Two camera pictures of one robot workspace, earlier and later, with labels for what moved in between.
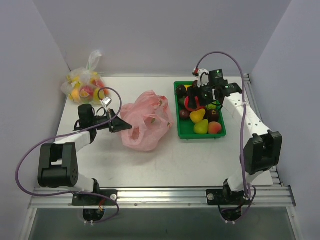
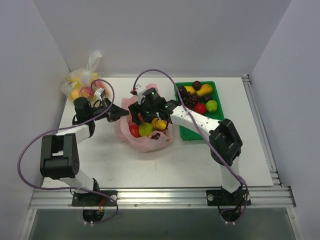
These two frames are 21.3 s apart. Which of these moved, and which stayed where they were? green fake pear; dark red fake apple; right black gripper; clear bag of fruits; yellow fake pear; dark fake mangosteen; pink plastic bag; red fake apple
Moved: pink plastic bag; right black gripper; dark red fake apple; green fake pear; red fake apple; yellow fake pear
Stayed: dark fake mangosteen; clear bag of fruits
